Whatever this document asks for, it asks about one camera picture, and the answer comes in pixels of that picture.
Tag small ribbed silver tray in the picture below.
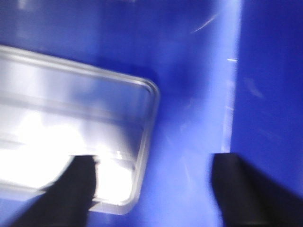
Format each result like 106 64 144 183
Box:
0 45 160 215

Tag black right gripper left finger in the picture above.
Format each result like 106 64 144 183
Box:
9 155 97 227

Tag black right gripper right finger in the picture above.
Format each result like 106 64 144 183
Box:
211 153 303 227

